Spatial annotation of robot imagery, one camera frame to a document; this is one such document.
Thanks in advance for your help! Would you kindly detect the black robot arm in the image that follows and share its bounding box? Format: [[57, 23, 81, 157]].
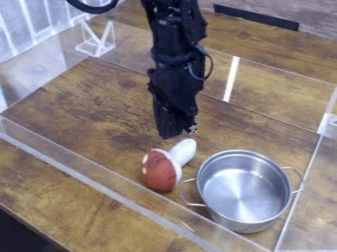
[[140, 0, 211, 139]]

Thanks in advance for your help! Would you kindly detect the plush mushroom brown white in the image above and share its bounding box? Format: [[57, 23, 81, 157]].
[[140, 139, 197, 192]]

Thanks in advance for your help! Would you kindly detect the clear acrylic enclosure panel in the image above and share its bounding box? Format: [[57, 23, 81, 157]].
[[0, 114, 337, 252]]

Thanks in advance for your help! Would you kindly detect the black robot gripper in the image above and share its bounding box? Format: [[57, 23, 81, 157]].
[[147, 60, 204, 139]]

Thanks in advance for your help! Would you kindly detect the silver pot with handles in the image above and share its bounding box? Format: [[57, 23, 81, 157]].
[[179, 150, 304, 233]]

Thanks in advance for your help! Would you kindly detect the clear acrylic triangle bracket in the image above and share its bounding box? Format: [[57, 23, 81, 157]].
[[74, 21, 116, 57]]

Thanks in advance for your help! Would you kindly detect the black bar on table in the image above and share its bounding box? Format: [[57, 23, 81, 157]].
[[212, 4, 299, 32]]

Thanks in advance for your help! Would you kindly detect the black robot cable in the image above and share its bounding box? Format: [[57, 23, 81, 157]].
[[64, 0, 121, 15]]

